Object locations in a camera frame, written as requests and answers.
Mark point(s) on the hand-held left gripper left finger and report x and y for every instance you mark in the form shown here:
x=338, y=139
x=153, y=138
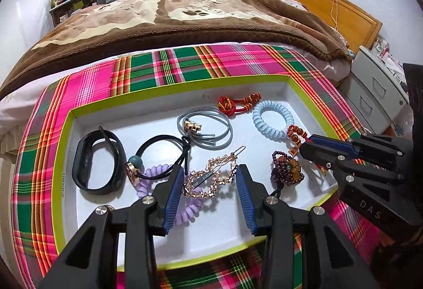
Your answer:
x=173, y=198

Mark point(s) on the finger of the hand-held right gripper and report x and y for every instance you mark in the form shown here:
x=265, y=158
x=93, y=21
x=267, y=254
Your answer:
x=333, y=143
x=317, y=153

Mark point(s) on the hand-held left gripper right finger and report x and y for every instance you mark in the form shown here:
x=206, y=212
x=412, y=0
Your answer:
x=246, y=201

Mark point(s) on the gold crystal hair clip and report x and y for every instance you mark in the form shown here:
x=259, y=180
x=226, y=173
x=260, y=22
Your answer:
x=211, y=176

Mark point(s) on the yellow-green cardboard box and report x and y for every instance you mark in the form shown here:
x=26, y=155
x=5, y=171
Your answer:
x=214, y=231

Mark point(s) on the black fitness band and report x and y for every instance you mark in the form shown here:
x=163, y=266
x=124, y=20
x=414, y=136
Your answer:
x=117, y=156

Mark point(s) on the white drawer cabinet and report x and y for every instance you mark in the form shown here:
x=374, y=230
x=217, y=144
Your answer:
x=376, y=87

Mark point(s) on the pink plaid cloth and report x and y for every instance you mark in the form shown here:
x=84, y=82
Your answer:
x=231, y=61

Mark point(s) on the wooden headboard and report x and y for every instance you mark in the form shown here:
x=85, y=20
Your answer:
x=330, y=8

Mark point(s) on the brown patterned blanket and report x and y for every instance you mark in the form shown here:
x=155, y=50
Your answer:
x=198, y=28

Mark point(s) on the cluttered desk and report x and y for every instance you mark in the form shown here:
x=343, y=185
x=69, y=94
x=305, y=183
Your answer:
x=76, y=3

